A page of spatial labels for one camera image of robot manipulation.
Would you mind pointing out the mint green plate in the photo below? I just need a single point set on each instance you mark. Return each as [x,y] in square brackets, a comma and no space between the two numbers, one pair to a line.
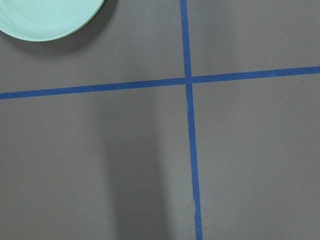
[45,20]

